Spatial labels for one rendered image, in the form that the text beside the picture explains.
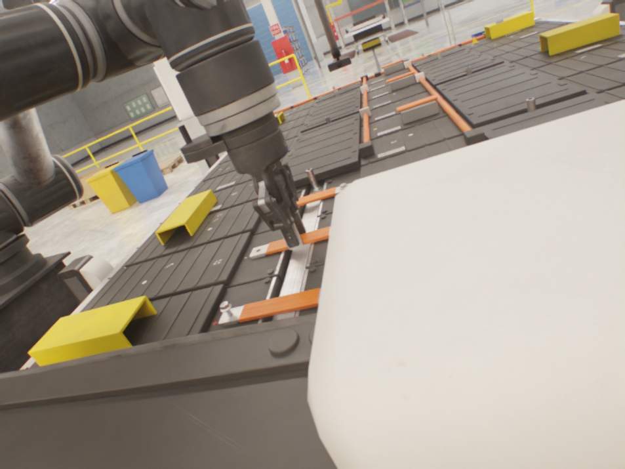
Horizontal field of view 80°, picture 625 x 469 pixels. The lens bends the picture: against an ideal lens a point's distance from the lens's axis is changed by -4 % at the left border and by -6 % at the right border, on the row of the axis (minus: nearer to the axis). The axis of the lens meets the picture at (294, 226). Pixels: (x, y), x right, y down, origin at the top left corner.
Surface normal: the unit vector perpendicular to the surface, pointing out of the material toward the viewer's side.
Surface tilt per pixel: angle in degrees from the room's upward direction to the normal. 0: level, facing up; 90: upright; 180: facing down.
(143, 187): 94
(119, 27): 103
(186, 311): 0
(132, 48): 133
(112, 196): 94
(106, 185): 94
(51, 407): 0
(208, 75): 90
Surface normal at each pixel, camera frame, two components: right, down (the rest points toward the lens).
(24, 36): 0.65, -0.15
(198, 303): -0.37, -0.84
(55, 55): 0.80, 0.24
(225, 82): 0.17, 0.37
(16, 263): 0.87, -0.15
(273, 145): 0.58, 0.13
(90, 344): -0.14, 0.47
